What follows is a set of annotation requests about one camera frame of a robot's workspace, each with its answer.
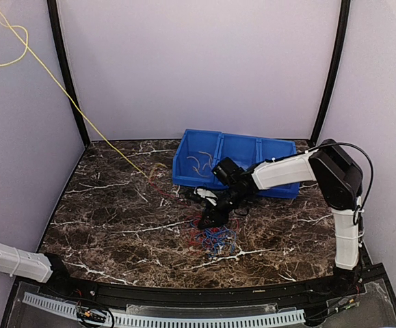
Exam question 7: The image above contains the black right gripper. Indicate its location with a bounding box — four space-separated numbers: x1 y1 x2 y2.
198 186 248 229

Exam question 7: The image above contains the red cable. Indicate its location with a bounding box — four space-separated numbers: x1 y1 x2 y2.
148 177 241 252

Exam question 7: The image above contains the blue cable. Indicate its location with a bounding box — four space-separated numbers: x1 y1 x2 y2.
187 215 238 259

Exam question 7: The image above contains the yellow cable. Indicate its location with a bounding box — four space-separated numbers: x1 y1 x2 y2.
0 3 170 180
186 150 216 178

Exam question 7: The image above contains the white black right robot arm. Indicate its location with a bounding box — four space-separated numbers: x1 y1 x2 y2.
194 139 369 297

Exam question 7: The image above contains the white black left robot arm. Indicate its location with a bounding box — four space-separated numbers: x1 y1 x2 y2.
0 11 75 298

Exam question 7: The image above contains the blue left plastic bin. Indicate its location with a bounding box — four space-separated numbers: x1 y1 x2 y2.
172 129 222 188

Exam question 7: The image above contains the blue plastic bin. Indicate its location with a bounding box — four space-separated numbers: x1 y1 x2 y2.
256 138 300 200
172 129 222 188
214 133 263 192

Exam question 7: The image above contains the blue middle plastic bin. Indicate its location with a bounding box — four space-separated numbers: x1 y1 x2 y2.
214 133 263 192

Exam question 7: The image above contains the blue right plastic bin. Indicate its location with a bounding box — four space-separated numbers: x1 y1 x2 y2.
256 138 300 200

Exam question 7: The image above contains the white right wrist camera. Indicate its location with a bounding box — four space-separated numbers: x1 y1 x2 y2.
192 187 218 206

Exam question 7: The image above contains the black left frame post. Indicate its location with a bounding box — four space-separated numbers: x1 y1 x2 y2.
47 0 91 148

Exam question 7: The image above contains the black frame post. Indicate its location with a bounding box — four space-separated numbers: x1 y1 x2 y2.
47 0 91 148
308 0 351 146

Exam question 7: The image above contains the white slotted cable duct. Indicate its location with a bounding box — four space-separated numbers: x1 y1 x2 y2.
23 292 305 327

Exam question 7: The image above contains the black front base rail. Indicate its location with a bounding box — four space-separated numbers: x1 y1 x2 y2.
40 266 379 308

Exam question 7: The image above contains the black right frame post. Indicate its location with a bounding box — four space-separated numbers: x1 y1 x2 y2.
308 0 351 146

